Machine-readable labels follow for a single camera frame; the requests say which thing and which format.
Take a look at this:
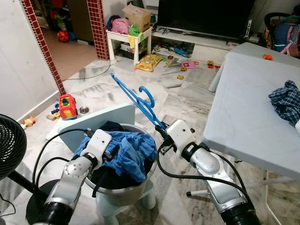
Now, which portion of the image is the blue shirt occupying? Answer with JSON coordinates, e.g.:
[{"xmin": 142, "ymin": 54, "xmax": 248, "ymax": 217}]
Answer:
[{"xmin": 75, "ymin": 130, "xmax": 158, "ymax": 183}]

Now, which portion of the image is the blue plastic clothes hanger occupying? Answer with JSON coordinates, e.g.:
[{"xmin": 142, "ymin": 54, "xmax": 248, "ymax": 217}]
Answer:
[{"xmin": 111, "ymin": 73, "xmax": 167, "ymax": 132}]

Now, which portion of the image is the silver laundry basin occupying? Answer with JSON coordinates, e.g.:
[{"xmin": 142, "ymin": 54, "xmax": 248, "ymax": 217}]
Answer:
[{"xmin": 83, "ymin": 123, "xmax": 158, "ymax": 207}]

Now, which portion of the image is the pale grey child chair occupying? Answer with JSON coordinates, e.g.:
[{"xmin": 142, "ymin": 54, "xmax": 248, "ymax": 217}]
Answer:
[{"xmin": 57, "ymin": 103, "xmax": 158, "ymax": 225}]

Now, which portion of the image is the pink flat book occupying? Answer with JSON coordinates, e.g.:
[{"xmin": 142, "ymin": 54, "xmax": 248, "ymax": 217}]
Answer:
[{"xmin": 180, "ymin": 60, "xmax": 197, "ymax": 70}]

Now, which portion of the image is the yellow toy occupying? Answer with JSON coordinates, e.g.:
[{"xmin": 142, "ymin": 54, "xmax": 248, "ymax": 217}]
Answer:
[{"xmin": 135, "ymin": 54, "xmax": 163, "ymax": 72}]

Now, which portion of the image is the large grey folding table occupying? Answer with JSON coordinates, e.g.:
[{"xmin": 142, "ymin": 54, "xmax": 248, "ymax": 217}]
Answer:
[{"xmin": 187, "ymin": 59, "xmax": 300, "ymax": 225}]

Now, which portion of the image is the white television console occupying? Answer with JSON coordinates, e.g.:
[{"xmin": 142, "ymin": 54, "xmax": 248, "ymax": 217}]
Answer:
[{"xmin": 152, "ymin": 28, "xmax": 244, "ymax": 50}]

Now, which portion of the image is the small white side table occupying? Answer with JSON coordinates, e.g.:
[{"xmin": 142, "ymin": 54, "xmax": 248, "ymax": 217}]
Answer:
[{"xmin": 107, "ymin": 27, "xmax": 153, "ymax": 65}]

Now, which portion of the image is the blue plaid cloth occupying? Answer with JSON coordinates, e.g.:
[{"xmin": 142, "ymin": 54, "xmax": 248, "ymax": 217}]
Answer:
[{"xmin": 268, "ymin": 80, "xmax": 300, "ymax": 125}]

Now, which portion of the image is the pink child backpack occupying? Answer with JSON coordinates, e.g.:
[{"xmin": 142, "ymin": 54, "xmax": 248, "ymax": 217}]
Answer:
[{"xmin": 109, "ymin": 18, "xmax": 129, "ymax": 34}]

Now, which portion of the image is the red brick pillar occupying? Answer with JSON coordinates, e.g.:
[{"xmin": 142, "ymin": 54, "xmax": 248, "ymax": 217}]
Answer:
[
  {"xmin": 87, "ymin": 0, "xmax": 111, "ymax": 60},
  {"xmin": 21, "ymin": 0, "xmax": 66, "ymax": 94}
]

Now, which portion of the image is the brown cardboard box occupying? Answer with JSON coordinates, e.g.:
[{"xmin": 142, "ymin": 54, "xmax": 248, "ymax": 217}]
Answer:
[{"xmin": 123, "ymin": 5, "xmax": 153, "ymax": 32}]

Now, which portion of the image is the small grey table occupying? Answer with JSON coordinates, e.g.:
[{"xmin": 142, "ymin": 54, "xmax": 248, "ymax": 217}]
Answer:
[{"xmin": 209, "ymin": 42, "xmax": 300, "ymax": 92}]

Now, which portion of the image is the red ball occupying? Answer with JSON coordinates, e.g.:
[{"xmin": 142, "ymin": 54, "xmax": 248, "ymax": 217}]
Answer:
[{"xmin": 57, "ymin": 30, "xmax": 70, "ymax": 43}]

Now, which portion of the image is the black flat television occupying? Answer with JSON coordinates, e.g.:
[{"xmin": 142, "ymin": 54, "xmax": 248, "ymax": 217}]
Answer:
[{"xmin": 157, "ymin": 0, "xmax": 256, "ymax": 40}]

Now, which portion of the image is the blue and pink backpack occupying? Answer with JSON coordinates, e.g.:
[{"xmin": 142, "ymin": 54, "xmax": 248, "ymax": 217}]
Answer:
[{"xmin": 272, "ymin": 21, "xmax": 300, "ymax": 57}]

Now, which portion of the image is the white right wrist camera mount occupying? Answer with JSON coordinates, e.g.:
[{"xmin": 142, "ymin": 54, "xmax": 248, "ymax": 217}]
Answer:
[{"xmin": 166, "ymin": 120, "xmax": 196, "ymax": 153}]

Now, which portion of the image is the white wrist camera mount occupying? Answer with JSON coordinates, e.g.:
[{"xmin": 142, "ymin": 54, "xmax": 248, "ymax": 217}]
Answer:
[
  {"xmin": 84, "ymin": 129, "xmax": 113, "ymax": 160},
  {"xmin": 166, "ymin": 120, "xmax": 196, "ymax": 153}
]

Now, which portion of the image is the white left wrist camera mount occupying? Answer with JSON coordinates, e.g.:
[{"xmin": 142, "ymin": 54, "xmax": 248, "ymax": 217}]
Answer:
[{"xmin": 84, "ymin": 129, "xmax": 113, "ymax": 160}]

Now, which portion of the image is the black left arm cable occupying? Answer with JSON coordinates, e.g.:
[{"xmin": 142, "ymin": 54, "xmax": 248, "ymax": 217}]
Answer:
[{"xmin": 32, "ymin": 127, "xmax": 94, "ymax": 188}]

